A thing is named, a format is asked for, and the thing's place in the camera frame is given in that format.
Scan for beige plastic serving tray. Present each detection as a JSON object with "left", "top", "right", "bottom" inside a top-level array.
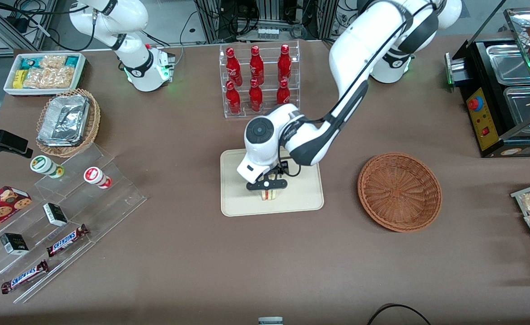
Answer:
[{"left": 220, "top": 149, "right": 325, "bottom": 217}]

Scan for brown round wicker basket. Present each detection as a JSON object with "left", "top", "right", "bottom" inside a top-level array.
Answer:
[{"left": 358, "top": 152, "right": 442, "bottom": 233}]

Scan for light oval wicker basket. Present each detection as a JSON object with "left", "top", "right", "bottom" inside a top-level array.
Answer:
[{"left": 36, "top": 88, "right": 101, "bottom": 158}]

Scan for clear acrylic bottle rack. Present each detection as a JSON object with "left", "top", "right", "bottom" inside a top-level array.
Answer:
[{"left": 219, "top": 40, "right": 301, "bottom": 119}]

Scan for red cola bottle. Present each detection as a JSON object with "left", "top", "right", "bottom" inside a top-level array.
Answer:
[
  {"left": 249, "top": 45, "right": 265, "bottom": 86},
  {"left": 277, "top": 44, "right": 292, "bottom": 83},
  {"left": 248, "top": 79, "right": 264, "bottom": 113},
  {"left": 226, "top": 47, "right": 243, "bottom": 87},
  {"left": 226, "top": 81, "right": 242, "bottom": 116},
  {"left": 276, "top": 79, "right": 291, "bottom": 106}
]

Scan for clear acrylic stepped stand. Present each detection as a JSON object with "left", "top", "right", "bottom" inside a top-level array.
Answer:
[{"left": 0, "top": 143, "right": 147, "bottom": 304}]

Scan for red lid snack cup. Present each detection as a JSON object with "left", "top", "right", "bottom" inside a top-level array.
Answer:
[{"left": 83, "top": 167, "right": 112, "bottom": 189}]

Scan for snickers chocolate bar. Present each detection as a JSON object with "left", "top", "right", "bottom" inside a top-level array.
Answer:
[
  {"left": 0, "top": 260, "right": 50, "bottom": 295},
  {"left": 46, "top": 224, "right": 90, "bottom": 258}
]

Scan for small black carton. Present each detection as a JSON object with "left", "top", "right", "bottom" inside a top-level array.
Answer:
[
  {"left": 42, "top": 203, "right": 69, "bottom": 227},
  {"left": 0, "top": 232, "right": 29, "bottom": 256}
]

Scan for stacked aluminium foil trays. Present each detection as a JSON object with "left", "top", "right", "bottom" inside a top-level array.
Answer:
[{"left": 37, "top": 94, "right": 90, "bottom": 147}]

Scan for green lid snack cup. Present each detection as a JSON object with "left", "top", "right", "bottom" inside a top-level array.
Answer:
[{"left": 30, "top": 155, "right": 64, "bottom": 179}]

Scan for black food warmer cabinet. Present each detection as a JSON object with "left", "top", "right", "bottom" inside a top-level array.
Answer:
[{"left": 444, "top": 7, "right": 530, "bottom": 158}]

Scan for large clear cracker bag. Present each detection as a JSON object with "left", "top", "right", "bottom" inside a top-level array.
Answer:
[{"left": 23, "top": 67, "right": 77, "bottom": 89}]

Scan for small clear cracker bag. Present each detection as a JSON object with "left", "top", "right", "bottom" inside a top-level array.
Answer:
[{"left": 39, "top": 55, "right": 67, "bottom": 69}]

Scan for red tartan cookie box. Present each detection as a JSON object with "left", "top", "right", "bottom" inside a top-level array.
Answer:
[{"left": 0, "top": 186, "right": 33, "bottom": 240}]

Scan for stainless steel warmer pan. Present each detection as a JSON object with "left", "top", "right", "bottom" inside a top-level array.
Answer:
[
  {"left": 486, "top": 43, "right": 530, "bottom": 86},
  {"left": 503, "top": 85, "right": 530, "bottom": 128}
]

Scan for white rectangular snack bin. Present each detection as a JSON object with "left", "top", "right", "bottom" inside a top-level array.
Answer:
[{"left": 3, "top": 52, "right": 87, "bottom": 97}]

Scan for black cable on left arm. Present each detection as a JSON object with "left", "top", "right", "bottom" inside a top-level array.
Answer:
[{"left": 276, "top": 0, "right": 442, "bottom": 177}]

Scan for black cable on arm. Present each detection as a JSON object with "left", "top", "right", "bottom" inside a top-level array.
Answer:
[
  {"left": 276, "top": 0, "right": 442, "bottom": 177},
  {"left": 0, "top": 0, "right": 96, "bottom": 52}
]

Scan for black looped cable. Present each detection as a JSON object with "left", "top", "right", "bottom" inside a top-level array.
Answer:
[{"left": 367, "top": 303, "right": 433, "bottom": 325}]

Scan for equipment rack with cables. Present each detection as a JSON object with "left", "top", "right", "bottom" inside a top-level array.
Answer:
[{"left": 195, "top": 0, "right": 360, "bottom": 44}]

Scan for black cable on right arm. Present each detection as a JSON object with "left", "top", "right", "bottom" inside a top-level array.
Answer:
[{"left": 0, "top": 0, "right": 96, "bottom": 52}]

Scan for black camera clamp mount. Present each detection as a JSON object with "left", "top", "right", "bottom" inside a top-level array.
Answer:
[{"left": 0, "top": 121, "right": 34, "bottom": 159}]

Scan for aluminium frame structure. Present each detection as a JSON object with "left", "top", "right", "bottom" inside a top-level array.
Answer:
[{"left": 0, "top": 0, "right": 59, "bottom": 58}]

